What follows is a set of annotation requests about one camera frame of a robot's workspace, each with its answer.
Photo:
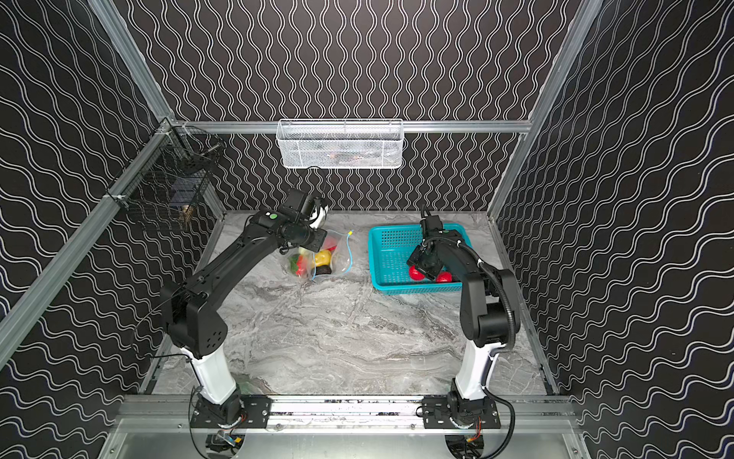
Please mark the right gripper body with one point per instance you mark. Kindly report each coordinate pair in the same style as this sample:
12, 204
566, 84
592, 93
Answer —
423, 259

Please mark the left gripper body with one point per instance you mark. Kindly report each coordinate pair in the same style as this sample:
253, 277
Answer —
313, 238

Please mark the yellow toy potato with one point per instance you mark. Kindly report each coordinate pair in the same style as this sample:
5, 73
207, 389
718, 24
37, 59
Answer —
323, 257

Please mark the clear zip top bag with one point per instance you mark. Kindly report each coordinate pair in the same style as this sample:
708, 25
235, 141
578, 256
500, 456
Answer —
335, 258

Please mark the dark toy eggplant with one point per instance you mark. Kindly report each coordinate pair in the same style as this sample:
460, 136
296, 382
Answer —
323, 270

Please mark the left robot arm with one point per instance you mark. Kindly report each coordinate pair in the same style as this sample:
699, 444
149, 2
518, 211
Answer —
190, 308

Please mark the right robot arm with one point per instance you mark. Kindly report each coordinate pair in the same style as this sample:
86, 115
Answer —
488, 310

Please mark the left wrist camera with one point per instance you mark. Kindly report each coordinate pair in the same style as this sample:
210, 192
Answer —
318, 217

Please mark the white mesh wall basket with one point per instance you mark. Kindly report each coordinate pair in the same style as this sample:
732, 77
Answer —
341, 143

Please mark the black wire wall basket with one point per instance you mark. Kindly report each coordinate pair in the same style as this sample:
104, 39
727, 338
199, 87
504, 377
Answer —
169, 190

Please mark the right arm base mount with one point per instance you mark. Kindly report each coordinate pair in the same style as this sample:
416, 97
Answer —
451, 412

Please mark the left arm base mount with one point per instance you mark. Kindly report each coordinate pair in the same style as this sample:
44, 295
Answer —
239, 411

